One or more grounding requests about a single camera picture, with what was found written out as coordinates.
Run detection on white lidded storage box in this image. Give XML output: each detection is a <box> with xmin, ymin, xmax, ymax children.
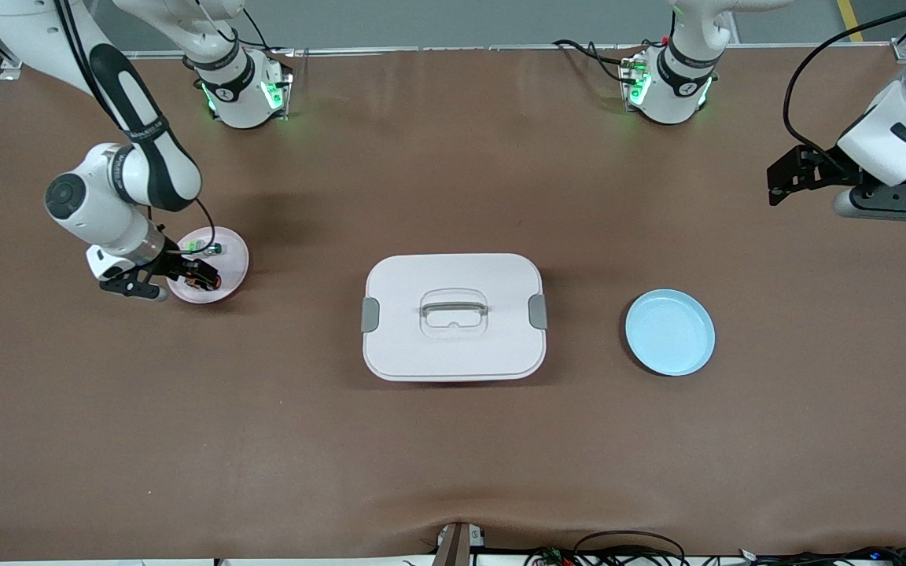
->
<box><xmin>362</xmin><ymin>252</ymin><xmax>548</xmax><ymax>383</ymax></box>

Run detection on pink round plate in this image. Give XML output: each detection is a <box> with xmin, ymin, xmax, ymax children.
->
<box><xmin>165</xmin><ymin>226</ymin><xmax>250</xmax><ymax>305</ymax></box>

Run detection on light blue round plate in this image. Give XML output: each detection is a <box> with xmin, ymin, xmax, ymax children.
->
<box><xmin>624</xmin><ymin>289</ymin><xmax>716</xmax><ymax>377</ymax></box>

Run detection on brown table cover sheet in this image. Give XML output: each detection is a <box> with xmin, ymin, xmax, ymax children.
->
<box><xmin>0</xmin><ymin>46</ymin><xmax>906</xmax><ymax>563</ymax></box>

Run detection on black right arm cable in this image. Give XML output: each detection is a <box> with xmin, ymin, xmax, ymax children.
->
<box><xmin>176</xmin><ymin>198</ymin><xmax>218</xmax><ymax>256</ymax></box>

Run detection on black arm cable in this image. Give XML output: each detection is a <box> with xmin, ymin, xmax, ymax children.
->
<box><xmin>783</xmin><ymin>8</ymin><xmax>906</xmax><ymax>167</ymax></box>
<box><xmin>176</xmin><ymin>198</ymin><xmax>218</xmax><ymax>256</ymax></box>

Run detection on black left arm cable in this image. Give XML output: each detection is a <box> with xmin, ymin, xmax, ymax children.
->
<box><xmin>783</xmin><ymin>8</ymin><xmax>906</xmax><ymax>167</ymax></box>

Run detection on black right base cable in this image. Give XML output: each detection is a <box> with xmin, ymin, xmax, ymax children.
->
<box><xmin>242</xmin><ymin>8</ymin><xmax>274</xmax><ymax>54</ymax></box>

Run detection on black left base cables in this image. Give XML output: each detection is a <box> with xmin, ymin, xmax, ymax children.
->
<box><xmin>552</xmin><ymin>38</ymin><xmax>639</xmax><ymax>83</ymax></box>

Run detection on translucent grey box handle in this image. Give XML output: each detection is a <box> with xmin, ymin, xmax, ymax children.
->
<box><xmin>419</xmin><ymin>300</ymin><xmax>490</xmax><ymax>318</ymax></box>

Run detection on metal camera post bracket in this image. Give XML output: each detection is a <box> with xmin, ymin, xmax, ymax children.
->
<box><xmin>431</xmin><ymin>521</ymin><xmax>487</xmax><ymax>566</ymax></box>

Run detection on black cable bundle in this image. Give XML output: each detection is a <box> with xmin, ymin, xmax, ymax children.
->
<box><xmin>736</xmin><ymin>545</ymin><xmax>906</xmax><ymax>566</ymax></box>

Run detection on black looped cable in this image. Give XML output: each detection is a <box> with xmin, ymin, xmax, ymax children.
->
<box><xmin>575</xmin><ymin>531</ymin><xmax>686</xmax><ymax>566</ymax></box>

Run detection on coloured wire bundle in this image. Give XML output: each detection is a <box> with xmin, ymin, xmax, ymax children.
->
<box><xmin>524</xmin><ymin>546</ymin><xmax>580</xmax><ymax>566</ymax></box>

